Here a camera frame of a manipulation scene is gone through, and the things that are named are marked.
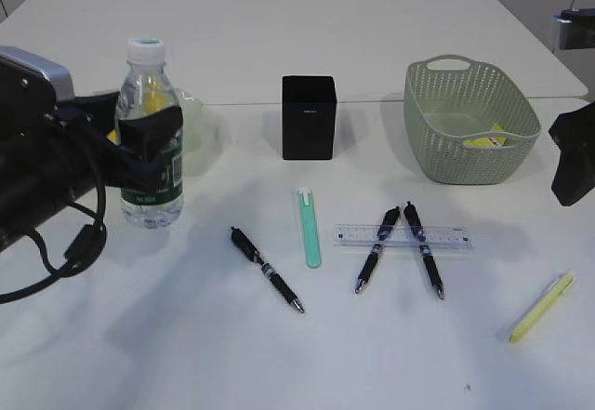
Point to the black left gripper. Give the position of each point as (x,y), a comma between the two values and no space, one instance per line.
(41,169)

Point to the green woven plastic basket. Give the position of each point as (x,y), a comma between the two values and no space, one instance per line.
(444,107)

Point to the black pen left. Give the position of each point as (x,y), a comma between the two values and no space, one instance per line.
(241,241)

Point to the yellow pen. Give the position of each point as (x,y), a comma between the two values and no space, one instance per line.
(546,300)

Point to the black square pen holder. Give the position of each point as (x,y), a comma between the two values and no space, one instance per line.
(309,110)

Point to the black pen right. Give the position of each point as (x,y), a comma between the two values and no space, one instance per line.
(418,232)

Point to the clear plastic ruler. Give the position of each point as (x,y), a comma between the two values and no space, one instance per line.
(402,236)

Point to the clear water bottle green label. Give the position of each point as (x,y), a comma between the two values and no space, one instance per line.
(148,127)

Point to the black pen middle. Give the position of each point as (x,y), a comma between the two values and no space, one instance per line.
(383,232)

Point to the yellow pear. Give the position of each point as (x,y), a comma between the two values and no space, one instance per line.
(141,95)

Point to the black pen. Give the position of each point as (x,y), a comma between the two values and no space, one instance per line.
(418,232)
(383,232)
(241,241)

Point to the frosted green wavy plate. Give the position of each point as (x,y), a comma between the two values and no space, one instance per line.
(196,134)

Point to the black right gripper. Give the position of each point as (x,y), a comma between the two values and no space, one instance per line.
(573,133)

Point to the mint green pen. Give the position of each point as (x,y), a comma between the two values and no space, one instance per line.
(309,228)

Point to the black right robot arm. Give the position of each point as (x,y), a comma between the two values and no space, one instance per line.
(576,29)

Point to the yellow sticky note packet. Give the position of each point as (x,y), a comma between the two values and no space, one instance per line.
(495,140)

